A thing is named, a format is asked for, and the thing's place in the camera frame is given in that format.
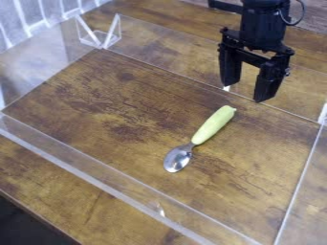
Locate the clear acrylic enclosure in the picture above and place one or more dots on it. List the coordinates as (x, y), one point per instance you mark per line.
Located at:
(96, 114)

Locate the clear acrylic triangle bracket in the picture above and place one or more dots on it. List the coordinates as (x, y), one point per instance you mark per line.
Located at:
(99, 39)

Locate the green handled metal spoon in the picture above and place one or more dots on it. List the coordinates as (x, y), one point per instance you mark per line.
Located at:
(177, 157)

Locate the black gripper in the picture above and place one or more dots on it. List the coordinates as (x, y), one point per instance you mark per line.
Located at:
(256, 44)

